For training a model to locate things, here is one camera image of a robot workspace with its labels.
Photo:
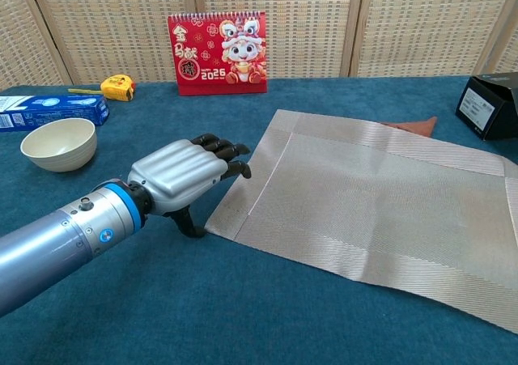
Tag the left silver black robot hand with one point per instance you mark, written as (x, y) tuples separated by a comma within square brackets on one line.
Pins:
[(174, 175)]

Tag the gray woven placemat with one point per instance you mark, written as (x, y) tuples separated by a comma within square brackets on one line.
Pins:
[(364, 203)]

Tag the cream round bowl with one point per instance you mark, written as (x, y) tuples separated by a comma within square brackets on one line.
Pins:
[(56, 146)]

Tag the black cardboard box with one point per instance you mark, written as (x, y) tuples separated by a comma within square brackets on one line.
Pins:
[(489, 110)]

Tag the woven bamboo folding screen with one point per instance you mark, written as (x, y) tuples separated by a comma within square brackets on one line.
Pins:
[(121, 25)]

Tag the blue white toothpaste box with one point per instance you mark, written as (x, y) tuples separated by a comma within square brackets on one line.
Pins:
[(60, 108)]

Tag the red desk calendar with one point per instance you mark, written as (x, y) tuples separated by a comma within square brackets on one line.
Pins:
[(218, 53)]

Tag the brown crumpled cloth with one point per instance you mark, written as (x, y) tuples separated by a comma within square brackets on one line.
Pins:
[(421, 128)]

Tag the blue felt table cover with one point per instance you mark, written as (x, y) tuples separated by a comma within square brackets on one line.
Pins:
[(182, 300)]

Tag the left gray robot arm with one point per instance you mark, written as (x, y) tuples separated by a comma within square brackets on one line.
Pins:
[(60, 239)]

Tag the yellow tape measure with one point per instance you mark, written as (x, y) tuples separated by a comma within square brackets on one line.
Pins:
[(117, 87)]

